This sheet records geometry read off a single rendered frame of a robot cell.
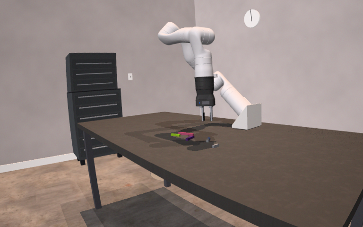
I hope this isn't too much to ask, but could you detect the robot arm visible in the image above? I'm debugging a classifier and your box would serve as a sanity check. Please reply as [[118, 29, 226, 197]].
[[158, 22, 251, 116]]

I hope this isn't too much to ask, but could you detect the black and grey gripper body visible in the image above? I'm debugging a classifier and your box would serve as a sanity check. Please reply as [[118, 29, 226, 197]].
[[195, 64, 217, 106]]

